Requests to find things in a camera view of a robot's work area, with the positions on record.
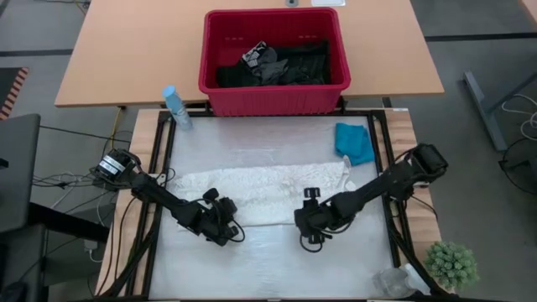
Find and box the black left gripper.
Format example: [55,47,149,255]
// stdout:
[196,187,247,248]

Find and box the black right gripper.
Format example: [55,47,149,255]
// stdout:
[293,187,337,247]

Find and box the white lace garment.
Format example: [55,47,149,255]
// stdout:
[174,161,357,230]

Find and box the blue garment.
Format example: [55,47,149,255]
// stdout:
[334,122,376,167]

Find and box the red plastic laundry basket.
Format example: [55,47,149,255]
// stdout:
[197,7,352,117]

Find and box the clear plastic cup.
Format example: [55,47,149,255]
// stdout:
[372,266,432,301]

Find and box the spray bottle with blue cap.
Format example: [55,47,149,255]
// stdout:
[161,85,194,132]

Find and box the white power adapter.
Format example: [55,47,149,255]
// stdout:
[83,238,104,263]

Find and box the small green potted plant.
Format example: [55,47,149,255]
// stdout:
[425,241,480,293]

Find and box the black garment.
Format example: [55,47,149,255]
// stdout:
[216,39,332,88]

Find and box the black side table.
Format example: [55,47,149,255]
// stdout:
[0,203,111,302]

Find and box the black white garment tag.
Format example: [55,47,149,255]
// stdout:
[242,40,268,68]

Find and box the tan wooden desk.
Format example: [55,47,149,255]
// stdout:
[54,0,445,108]

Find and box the grey metal desk leg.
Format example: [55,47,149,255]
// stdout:
[463,70,537,152]

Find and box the grey computer monitor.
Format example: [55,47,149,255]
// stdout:
[0,113,42,234]

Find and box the black orange striped mat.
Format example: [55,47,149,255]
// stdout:
[0,66,29,121]

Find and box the pink desk corner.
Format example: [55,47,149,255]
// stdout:
[519,0,537,30]

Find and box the black metal table frame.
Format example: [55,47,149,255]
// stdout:
[96,107,458,302]

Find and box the yellow cable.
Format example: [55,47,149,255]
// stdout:
[109,107,123,146]

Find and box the thin black floor cable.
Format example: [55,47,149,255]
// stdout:
[39,124,132,143]

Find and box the tangled cable bundle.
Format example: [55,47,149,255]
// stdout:
[32,169,123,211]

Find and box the white floor cable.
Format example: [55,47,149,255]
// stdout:
[501,92,537,142]

